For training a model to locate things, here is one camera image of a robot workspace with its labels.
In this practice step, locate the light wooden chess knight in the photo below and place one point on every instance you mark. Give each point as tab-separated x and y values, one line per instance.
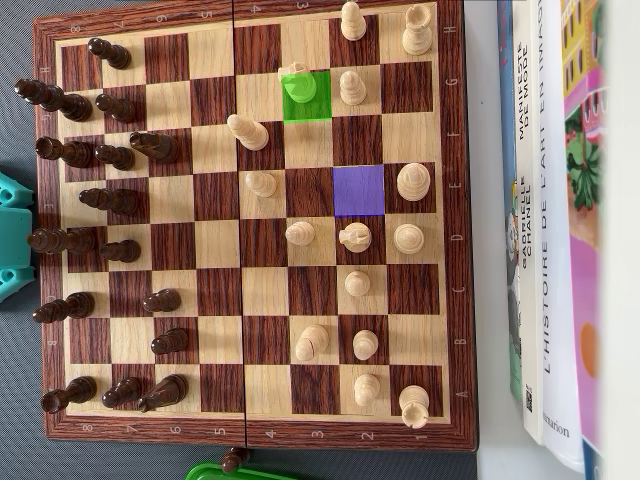
355	236
300	86

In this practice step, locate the teal robot base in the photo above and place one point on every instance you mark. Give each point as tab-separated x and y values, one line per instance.
10	282

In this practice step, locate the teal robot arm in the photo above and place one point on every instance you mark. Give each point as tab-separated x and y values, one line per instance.
15	235

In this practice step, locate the light wooden chess pawn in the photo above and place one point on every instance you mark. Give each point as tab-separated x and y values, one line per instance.
352	22
357	283
352	89
365	344
261	184
366	390
300	233

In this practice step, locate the light wooden chess queen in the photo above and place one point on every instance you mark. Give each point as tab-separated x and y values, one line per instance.
408	238

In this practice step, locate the light wooden chess bishop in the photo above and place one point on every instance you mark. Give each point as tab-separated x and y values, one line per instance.
248	132
311	342

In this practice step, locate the light wooden chess king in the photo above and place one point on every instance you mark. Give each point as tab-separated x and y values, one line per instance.
414	182

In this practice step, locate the wooden folding chess board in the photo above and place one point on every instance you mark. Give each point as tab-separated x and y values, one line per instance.
220	295

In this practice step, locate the dark wooden chess pawn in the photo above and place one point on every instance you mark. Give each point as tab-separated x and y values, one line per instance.
162	301
111	53
170	342
115	156
122	392
117	108
121	250
234	459

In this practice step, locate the dark wooden chess knight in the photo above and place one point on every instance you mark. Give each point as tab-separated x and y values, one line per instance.
156	146

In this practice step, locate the light wooden chess rook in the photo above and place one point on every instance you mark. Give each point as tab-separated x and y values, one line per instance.
414	406
417	35

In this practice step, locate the dark wooden chess queen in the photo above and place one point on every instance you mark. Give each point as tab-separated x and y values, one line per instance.
62	241

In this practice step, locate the dark wooden chess rook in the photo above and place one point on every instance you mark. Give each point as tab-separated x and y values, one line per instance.
69	394
67	152

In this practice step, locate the dark wooden chess king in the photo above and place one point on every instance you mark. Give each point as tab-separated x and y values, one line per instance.
54	100

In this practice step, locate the dark bishop bottom row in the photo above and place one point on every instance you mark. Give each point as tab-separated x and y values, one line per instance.
163	392

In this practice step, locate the blue panda picture book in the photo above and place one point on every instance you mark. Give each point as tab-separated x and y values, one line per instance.
506	125

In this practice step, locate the white Gabrielle Chanel book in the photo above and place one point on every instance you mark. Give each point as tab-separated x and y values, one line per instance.
532	310

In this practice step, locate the white L'Histoire de l'art book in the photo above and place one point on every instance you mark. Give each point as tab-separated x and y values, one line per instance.
560	300

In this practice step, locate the green plastic container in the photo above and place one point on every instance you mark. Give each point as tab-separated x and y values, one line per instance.
215	472

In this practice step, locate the pink colourful illustrated book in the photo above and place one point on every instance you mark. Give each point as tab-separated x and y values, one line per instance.
582	275

